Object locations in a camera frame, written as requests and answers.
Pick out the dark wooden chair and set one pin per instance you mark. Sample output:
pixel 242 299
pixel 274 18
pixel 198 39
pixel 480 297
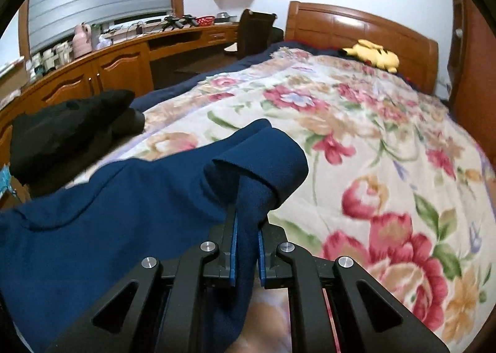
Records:
pixel 255 35

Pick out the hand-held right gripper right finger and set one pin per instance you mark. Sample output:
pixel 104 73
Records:
pixel 262 256

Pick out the yellow plush toy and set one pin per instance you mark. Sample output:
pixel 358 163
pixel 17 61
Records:
pixel 374 54

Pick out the red basket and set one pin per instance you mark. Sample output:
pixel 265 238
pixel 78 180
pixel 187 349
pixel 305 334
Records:
pixel 204 20

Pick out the pink bottle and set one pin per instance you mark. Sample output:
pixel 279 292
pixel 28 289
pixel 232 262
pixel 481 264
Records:
pixel 82 41

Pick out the black garment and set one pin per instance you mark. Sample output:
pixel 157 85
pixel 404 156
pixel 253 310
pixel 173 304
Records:
pixel 58 124

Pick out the floral blanket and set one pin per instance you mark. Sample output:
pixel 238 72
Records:
pixel 368 143

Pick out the wooden louvered wardrobe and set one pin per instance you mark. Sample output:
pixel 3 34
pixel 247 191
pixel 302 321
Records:
pixel 476 85

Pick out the small black tripod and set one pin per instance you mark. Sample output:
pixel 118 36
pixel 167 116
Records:
pixel 188 20
pixel 171 23

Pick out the navy blue suit jacket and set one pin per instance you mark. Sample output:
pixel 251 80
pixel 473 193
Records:
pixel 116 229

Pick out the wooden desk with cabinets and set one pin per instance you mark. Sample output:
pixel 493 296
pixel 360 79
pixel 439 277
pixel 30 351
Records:
pixel 116 70

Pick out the silver metal pot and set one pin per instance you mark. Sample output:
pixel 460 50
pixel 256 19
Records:
pixel 224 18

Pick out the wooden bed headboard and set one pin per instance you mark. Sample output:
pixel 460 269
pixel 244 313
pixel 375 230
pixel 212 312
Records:
pixel 348 27

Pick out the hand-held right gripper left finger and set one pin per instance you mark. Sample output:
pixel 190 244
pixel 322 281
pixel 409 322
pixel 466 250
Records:
pixel 233 244

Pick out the white container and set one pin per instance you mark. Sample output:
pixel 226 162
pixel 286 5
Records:
pixel 64 54

